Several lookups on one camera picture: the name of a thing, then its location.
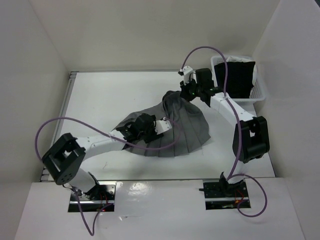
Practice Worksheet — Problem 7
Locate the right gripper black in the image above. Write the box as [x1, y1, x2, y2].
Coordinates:
[180, 76, 203, 102]

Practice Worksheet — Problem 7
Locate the grey pleated skirt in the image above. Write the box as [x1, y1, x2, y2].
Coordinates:
[116, 90, 211, 158]

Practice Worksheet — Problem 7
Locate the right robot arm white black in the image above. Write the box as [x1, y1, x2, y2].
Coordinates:
[178, 66, 270, 197]

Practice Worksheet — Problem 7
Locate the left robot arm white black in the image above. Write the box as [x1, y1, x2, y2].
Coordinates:
[41, 113, 172, 200]

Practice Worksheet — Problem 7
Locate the black skirt in basket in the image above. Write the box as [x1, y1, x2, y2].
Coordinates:
[226, 61, 256, 99]

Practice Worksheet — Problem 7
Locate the white plastic basket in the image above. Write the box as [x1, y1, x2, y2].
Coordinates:
[210, 55, 266, 103]

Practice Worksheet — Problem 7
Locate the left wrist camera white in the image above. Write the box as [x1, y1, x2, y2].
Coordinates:
[154, 118, 172, 135]

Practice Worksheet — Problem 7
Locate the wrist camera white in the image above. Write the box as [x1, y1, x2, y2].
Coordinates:
[178, 66, 194, 85]
[154, 118, 172, 135]

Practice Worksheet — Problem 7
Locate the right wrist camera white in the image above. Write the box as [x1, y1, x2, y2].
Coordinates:
[178, 66, 194, 85]

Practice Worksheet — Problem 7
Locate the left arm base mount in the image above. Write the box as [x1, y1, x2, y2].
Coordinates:
[76, 181, 117, 213]

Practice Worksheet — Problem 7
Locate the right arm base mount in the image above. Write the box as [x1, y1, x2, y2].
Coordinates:
[198, 179, 251, 210]

